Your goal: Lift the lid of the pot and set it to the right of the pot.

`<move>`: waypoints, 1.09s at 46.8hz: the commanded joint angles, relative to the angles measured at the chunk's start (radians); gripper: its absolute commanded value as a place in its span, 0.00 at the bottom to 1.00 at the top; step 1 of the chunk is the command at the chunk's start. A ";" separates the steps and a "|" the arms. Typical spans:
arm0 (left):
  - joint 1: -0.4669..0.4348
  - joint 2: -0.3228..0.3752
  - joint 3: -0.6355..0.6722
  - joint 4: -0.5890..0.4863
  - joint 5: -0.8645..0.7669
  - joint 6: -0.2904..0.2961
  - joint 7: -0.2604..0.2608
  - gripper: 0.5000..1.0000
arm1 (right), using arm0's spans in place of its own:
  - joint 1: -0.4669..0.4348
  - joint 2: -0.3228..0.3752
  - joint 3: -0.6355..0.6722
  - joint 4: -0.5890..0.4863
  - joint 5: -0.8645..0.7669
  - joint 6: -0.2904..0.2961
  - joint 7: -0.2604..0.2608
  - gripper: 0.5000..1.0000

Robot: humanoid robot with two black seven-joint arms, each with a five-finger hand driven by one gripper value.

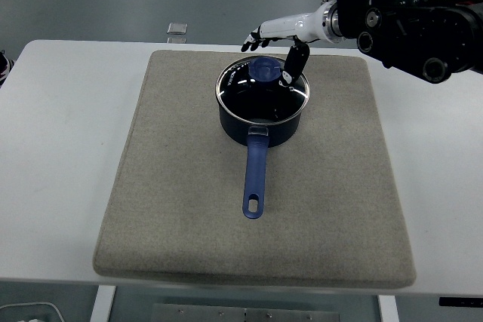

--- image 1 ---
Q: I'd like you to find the grey metal plate with screws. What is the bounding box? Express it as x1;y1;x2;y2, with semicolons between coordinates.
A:
152;302;342;322

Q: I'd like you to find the beige fabric mat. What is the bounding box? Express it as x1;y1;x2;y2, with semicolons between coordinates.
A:
92;49;417;288

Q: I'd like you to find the white table leg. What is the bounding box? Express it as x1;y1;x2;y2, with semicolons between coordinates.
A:
378;294;401;322
90;284;117;322

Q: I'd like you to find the person's foot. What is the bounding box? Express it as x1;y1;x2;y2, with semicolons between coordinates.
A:
0;49;10;84

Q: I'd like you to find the glass pot lid blue knob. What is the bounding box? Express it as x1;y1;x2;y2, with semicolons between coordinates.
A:
214;55;312;127

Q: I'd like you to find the dark pot with blue handle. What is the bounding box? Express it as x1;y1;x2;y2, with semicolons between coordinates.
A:
217;96;305;222

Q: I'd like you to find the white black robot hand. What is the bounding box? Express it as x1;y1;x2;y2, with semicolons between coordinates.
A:
241;1;335;88

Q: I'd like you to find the black bar under table edge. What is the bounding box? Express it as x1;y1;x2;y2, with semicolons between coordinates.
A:
438;296;483;307

